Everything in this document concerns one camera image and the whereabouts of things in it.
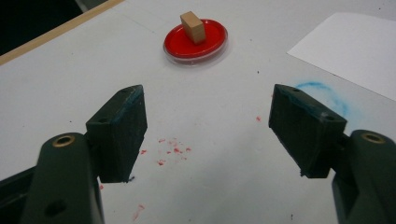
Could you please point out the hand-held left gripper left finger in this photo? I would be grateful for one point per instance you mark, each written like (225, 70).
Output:
(120, 140)

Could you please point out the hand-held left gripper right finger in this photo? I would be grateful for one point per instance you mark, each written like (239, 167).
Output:
(306, 137)

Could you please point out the red round plate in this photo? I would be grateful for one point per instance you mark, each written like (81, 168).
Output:
(180, 46)

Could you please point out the wooden block stamp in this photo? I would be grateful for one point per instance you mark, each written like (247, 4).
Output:
(193, 28)

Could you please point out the white paper sheet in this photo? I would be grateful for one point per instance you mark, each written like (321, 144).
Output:
(355, 49)

